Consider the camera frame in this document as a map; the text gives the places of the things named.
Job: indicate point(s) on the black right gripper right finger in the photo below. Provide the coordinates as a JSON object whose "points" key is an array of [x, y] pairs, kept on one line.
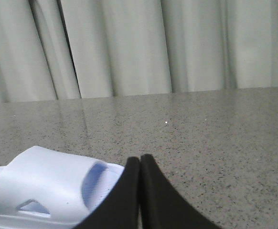
{"points": [[162, 207]]}

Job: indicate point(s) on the pale green curtain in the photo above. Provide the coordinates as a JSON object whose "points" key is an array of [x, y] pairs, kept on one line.
{"points": [[70, 49]]}

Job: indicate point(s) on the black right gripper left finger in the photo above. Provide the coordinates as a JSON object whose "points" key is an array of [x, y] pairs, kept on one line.
{"points": [[120, 208]]}

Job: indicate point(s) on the light blue right-side slipper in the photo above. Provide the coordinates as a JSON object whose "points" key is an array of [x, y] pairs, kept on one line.
{"points": [[45, 189]]}

